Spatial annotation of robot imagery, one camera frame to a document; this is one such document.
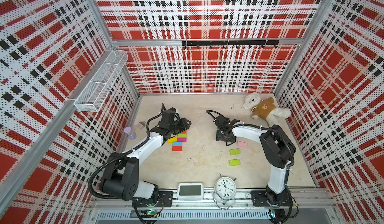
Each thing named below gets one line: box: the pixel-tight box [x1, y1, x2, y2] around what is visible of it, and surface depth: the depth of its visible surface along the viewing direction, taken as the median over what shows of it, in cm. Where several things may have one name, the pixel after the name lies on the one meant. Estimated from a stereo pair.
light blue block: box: [172, 141, 183, 146], surface depth 96 cm
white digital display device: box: [176, 182, 204, 201], surface depth 74 cm
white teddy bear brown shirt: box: [243, 92, 292, 127], surface depth 104 cm
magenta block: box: [177, 137, 187, 143], surface depth 97 cm
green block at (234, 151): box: [229, 149, 241, 156], surface depth 92 cm
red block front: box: [172, 146, 183, 151], surface depth 94 cm
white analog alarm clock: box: [213, 173, 237, 211], surface depth 74 cm
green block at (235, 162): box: [229, 159, 241, 167], surface depth 88 cm
